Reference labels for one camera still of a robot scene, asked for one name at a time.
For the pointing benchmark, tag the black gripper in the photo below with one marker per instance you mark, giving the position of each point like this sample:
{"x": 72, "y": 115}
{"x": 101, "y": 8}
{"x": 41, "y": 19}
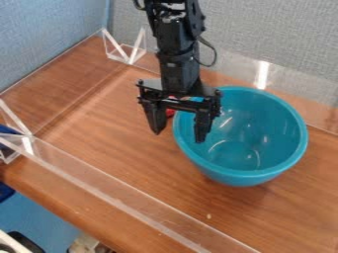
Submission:
{"x": 180, "y": 81}

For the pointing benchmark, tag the blue plastic bowl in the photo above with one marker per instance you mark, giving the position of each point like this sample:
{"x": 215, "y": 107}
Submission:
{"x": 257, "y": 141}

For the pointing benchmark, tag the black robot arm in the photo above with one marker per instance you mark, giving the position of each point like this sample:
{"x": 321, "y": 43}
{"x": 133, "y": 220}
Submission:
{"x": 177, "y": 22}

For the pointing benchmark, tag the red strawberry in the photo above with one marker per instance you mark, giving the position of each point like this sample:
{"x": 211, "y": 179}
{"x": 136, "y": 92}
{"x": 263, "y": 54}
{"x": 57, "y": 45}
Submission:
{"x": 170, "y": 112}

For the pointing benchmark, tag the clear acrylic back barrier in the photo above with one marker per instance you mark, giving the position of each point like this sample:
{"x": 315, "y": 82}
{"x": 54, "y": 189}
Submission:
{"x": 312, "y": 94}

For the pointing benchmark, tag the clear acrylic barrier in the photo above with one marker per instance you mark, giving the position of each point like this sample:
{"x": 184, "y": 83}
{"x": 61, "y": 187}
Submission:
{"x": 117, "y": 213}
{"x": 312, "y": 94}

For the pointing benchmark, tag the clear acrylic front barrier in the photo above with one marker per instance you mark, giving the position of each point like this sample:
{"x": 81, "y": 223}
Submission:
{"x": 117, "y": 213}

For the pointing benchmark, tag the black white object below table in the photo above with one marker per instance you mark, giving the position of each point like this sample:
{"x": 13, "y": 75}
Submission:
{"x": 14, "y": 242}

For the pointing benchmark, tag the clear acrylic corner bracket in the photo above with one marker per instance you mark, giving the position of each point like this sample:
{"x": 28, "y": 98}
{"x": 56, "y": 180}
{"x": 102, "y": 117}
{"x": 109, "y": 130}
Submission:
{"x": 126, "y": 53}

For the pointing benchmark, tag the clear acrylic left bracket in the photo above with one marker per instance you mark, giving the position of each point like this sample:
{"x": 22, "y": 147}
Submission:
{"x": 16, "y": 132}

